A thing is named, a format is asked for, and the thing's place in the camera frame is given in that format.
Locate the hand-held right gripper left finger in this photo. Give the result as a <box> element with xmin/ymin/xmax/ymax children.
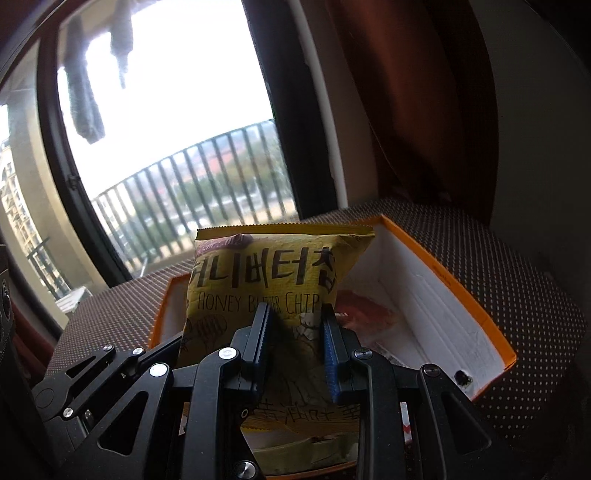
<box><xmin>60</xmin><ymin>304</ymin><xmax>275</xmax><ymax>480</ymax></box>

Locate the balcony railing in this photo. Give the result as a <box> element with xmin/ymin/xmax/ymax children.
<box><xmin>25</xmin><ymin>119</ymin><xmax>298</xmax><ymax>291</ymax></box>

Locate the yellow chip bag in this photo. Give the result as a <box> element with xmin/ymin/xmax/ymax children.
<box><xmin>178</xmin><ymin>223</ymin><xmax>377</xmax><ymax>437</ymax></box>

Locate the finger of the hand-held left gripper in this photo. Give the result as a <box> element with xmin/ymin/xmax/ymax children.
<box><xmin>32</xmin><ymin>332</ymin><xmax>185</xmax><ymax>428</ymax></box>

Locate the red white snack packet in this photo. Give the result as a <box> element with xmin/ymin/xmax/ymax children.
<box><xmin>399</xmin><ymin>401</ymin><xmax>414</xmax><ymax>444</ymax></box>

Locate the reddish brown curtain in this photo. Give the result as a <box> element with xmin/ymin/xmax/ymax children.
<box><xmin>11</xmin><ymin>295</ymin><xmax>63</xmax><ymax>352</ymax></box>
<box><xmin>323</xmin><ymin>0</ymin><xmax>499</xmax><ymax>227</ymax></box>

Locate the dark sliding door frame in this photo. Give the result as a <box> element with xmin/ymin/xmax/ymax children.
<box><xmin>39</xmin><ymin>0</ymin><xmax>347</xmax><ymax>287</ymax></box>

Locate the orange cardboard box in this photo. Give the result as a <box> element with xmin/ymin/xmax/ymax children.
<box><xmin>148</xmin><ymin>215</ymin><xmax>517</xmax><ymax>480</ymax></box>

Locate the hanging dark grey cloth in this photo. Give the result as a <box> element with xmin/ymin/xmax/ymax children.
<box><xmin>62</xmin><ymin>18</ymin><xmax>106</xmax><ymax>144</ymax></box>

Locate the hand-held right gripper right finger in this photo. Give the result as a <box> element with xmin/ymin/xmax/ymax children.
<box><xmin>321</xmin><ymin>305</ymin><xmax>513</xmax><ymax>480</ymax></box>

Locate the clear packet of red snacks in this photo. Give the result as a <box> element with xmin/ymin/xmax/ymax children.
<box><xmin>337</xmin><ymin>288</ymin><xmax>400</xmax><ymax>333</ymax></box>

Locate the hanging grey towel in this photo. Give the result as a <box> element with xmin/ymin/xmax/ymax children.
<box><xmin>111</xmin><ymin>0</ymin><xmax>134</xmax><ymax>88</ymax></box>

